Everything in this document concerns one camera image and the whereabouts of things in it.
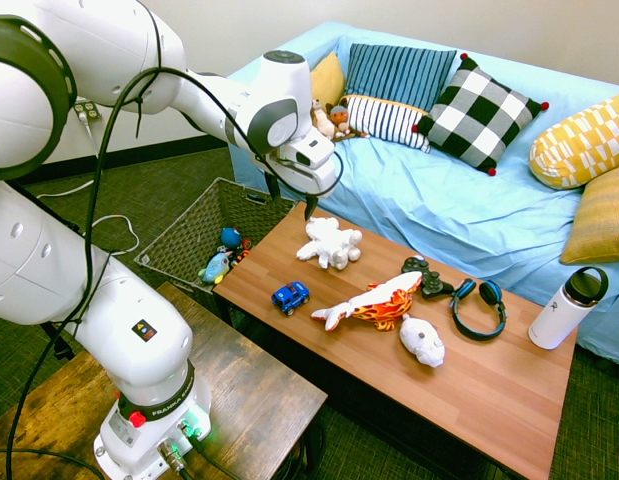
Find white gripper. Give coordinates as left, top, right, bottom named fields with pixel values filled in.
left=264, top=133, right=338, bottom=221

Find blue toy car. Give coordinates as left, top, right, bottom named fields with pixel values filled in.
left=270, top=280, right=312, bottom=317

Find orange black toy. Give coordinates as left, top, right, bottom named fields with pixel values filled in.
left=228, top=237, right=253, bottom=266

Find blue round toy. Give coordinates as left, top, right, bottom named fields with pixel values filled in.
left=219, top=226, right=244, bottom=250

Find dark wicker basket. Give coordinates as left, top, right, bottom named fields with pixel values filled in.
left=133, top=176, right=300, bottom=327

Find white plush teddy bear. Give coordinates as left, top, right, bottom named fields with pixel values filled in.
left=295, top=216, right=364, bottom=271

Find cream plush animal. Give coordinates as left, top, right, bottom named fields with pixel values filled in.
left=311, top=98, right=337, bottom=142

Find small doll blue hat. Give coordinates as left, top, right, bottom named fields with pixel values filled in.
left=324, top=103, right=370, bottom=140

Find plain yellow pillow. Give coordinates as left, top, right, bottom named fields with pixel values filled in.
left=308, top=51, right=346, bottom=112

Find white navy striped pillow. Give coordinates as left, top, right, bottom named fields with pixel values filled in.
left=338, top=93, right=433, bottom=154

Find orange white plush shark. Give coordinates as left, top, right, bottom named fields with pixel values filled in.
left=310, top=271, right=424, bottom=333

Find light blue covered sofa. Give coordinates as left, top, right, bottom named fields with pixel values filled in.
left=227, top=20, right=619, bottom=368

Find black game controller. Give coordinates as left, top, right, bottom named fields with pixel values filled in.
left=400, top=254, right=456, bottom=301

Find blue striped pillow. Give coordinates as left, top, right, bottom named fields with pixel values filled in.
left=341, top=42, right=458, bottom=114

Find white plush seal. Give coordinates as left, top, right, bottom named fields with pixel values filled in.
left=399, top=313, right=447, bottom=369

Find black white checkered pillow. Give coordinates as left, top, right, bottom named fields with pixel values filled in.
left=411, top=52, right=550, bottom=177

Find dark wooden robot stand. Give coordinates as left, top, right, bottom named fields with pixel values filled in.
left=0, top=280, right=329, bottom=480

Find black blue headphones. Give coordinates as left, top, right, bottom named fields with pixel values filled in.
left=449, top=277, right=509, bottom=342

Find wooden coffee table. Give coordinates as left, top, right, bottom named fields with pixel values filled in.
left=212, top=201, right=579, bottom=480

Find white water bottle black lid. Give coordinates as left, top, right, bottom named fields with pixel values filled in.
left=527, top=266, right=610, bottom=351

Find yellow white patterned pillow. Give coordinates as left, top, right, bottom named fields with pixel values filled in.
left=528, top=89, right=619, bottom=191

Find mustard knit pillow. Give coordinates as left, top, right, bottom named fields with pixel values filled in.
left=559, top=170, right=619, bottom=266

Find white power cord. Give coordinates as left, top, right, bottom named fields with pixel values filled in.
left=36, top=110, right=140, bottom=257

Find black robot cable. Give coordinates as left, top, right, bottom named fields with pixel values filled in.
left=3, top=0, right=345, bottom=480

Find wall power outlet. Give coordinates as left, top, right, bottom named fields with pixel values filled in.
left=72, top=99, right=103, bottom=123

